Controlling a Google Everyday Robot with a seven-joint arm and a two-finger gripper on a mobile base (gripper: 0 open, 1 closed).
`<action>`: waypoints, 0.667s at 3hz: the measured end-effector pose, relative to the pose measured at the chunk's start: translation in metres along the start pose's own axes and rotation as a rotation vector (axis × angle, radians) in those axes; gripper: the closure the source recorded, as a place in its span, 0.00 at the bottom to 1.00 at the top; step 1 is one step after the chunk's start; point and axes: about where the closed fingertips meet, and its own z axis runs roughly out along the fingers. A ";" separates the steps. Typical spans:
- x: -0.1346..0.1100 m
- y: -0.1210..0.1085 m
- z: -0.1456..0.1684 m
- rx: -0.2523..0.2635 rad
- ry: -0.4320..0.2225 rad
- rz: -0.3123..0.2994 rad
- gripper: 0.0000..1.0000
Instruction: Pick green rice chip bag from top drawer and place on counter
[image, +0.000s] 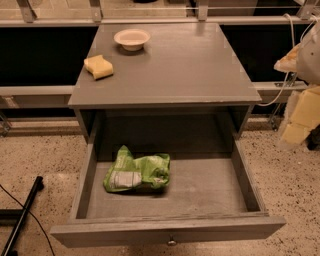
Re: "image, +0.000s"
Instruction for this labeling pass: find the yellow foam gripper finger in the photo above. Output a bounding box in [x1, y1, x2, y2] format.
[274, 45, 300, 72]
[278, 85, 320, 149]

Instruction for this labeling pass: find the thin black cable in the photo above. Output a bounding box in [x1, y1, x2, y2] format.
[0, 184, 56, 256]

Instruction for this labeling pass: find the metal drawer knob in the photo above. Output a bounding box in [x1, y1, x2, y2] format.
[167, 238, 177, 246]

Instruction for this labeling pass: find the metal railing frame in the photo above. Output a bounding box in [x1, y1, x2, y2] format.
[0, 0, 319, 139]

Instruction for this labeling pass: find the black stand leg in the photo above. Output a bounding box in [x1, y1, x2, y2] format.
[1, 176, 44, 256]

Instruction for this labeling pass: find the white cable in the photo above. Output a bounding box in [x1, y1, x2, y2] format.
[256, 13, 320, 108]

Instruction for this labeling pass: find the yellow sponge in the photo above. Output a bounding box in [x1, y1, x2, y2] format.
[84, 55, 113, 80]

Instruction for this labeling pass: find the green rice chip bag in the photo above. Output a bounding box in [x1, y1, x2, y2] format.
[103, 146, 170, 193]

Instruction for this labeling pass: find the white paper bowl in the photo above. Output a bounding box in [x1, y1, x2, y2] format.
[114, 29, 151, 52]

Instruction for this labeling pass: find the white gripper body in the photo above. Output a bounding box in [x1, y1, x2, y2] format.
[297, 23, 320, 84]

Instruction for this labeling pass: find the grey cabinet counter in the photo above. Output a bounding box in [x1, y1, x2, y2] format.
[69, 23, 261, 136]

